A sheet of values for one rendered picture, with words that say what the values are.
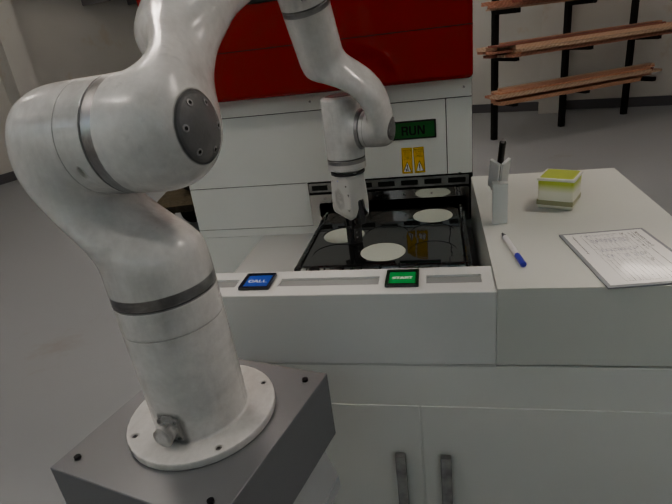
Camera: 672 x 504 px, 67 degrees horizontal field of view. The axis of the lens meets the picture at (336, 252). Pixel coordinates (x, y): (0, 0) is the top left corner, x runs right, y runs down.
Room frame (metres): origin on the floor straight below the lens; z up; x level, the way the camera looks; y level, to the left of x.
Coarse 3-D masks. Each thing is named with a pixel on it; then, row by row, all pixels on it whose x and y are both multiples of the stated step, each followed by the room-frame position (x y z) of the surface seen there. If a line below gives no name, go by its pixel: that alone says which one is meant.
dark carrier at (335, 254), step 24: (336, 216) 1.31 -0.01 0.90; (384, 216) 1.26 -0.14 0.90; (408, 216) 1.24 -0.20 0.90; (456, 216) 1.19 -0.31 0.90; (384, 240) 1.10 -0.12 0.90; (408, 240) 1.08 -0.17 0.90; (432, 240) 1.06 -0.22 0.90; (456, 240) 1.04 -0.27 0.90; (312, 264) 1.01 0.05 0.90; (336, 264) 1.00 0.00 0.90; (360, 264) 0.98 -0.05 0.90
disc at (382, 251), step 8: (368, 248) 1.06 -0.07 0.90; (376, 248) 1.06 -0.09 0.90; (384, 248) 1.05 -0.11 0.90; (392, 248) 1.04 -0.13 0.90; (400, 248) 1.04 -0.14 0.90; (368, 256) 1.02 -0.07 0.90; (376, 256) 1.01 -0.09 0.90; (384, 256) 1.01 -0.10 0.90; (392, 256) 1.00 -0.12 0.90; (400, 256) 1.00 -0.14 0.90
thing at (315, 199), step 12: (372, 192) 1.35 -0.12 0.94; (384, 192) 1.34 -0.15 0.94; (396, 192) 1.34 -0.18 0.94; (408, 192) 1.33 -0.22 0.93; (420, 192) 1.32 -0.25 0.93; (432, 192) 1.31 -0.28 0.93; (444, 192) 1.31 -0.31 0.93; (456, 192) 1.30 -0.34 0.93; (468, 192) 1.29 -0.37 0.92; (312, 204) 1.39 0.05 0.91; (468, 204) 1.29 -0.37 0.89; (312, 216) 1.39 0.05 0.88; (468, 216) 1.29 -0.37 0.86
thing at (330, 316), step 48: (288, 288) 0.79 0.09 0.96; (336, 288) 0.77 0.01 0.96; (384, 288) 0.75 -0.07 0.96; (432, 288) 0.73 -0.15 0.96; (480, 288) 0.71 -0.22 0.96; (240, 336) 0.79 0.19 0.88; (288, 336) 0.77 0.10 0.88; (336, 336) 0.75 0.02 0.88; (384, 336) 0.73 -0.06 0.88; (432, 336) 0.72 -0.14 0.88; (480, 336) 0.70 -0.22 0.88
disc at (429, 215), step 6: (426, 210) 1.26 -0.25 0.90; (432, 210) 1.26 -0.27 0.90; (438, 210) 1.25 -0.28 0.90; (444, 210) 1.25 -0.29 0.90; (414, 216) 1.23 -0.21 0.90; (420, 216) 1.22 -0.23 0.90; (426, 216) 1.22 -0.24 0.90; (432, 216) 1.21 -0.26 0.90; (438, 216) 1.21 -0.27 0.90; (444, 216) 1.20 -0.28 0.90; (450, 216) 1.20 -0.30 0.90
